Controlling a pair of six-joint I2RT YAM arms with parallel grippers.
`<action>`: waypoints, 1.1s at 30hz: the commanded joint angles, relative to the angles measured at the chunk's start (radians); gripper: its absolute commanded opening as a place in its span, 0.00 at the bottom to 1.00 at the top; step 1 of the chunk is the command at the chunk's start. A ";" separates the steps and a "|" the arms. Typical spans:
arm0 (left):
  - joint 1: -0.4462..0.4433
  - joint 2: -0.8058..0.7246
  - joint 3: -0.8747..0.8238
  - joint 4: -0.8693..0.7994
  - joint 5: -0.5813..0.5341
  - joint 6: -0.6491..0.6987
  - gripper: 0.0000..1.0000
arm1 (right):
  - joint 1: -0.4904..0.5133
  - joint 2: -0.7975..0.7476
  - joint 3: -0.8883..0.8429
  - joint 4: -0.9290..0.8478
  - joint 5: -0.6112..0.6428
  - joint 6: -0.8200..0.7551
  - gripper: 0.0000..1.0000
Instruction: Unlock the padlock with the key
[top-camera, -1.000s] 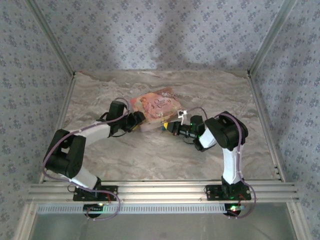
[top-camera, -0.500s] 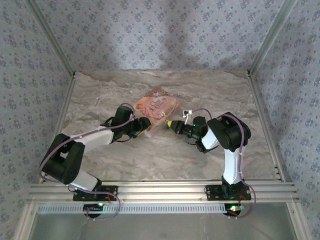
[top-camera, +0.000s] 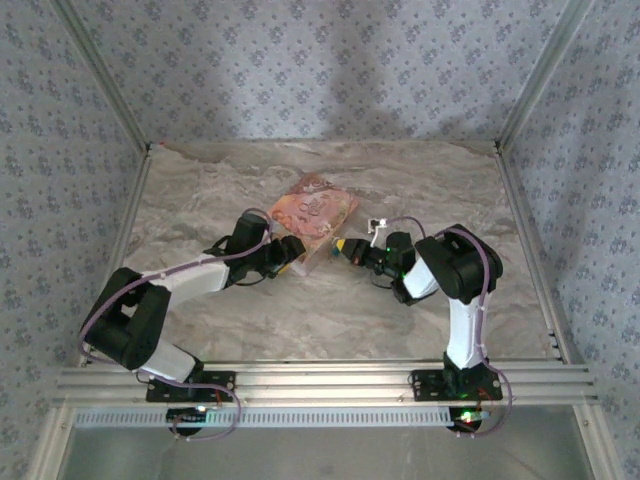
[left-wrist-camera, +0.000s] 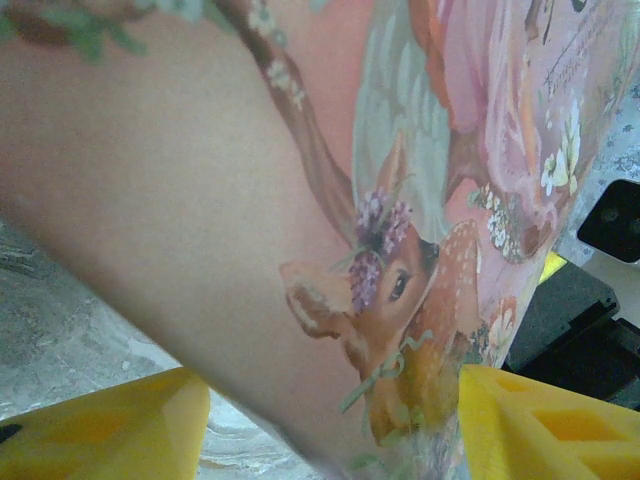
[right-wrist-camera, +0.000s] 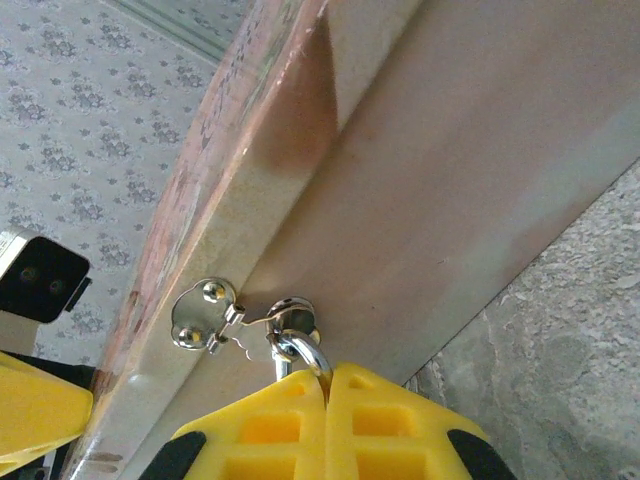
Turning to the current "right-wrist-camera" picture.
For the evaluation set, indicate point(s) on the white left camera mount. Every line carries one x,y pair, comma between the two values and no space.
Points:
15,335

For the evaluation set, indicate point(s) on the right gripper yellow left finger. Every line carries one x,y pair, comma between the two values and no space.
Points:
270,435

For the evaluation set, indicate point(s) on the aluminium frame post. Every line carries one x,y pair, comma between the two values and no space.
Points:
175,20

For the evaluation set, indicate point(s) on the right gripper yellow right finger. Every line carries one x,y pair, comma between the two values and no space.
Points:
390,435

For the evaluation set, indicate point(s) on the silver hasp latch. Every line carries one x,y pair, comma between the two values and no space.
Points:
202,315

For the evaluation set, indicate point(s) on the silver staple loop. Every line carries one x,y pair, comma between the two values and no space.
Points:
297,312

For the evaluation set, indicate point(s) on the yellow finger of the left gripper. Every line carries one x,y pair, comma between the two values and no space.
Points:
35,405

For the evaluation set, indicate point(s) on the pink decorated wooden box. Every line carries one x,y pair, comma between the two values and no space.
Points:
425,175

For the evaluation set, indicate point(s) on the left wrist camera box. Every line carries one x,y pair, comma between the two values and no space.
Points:
40,280

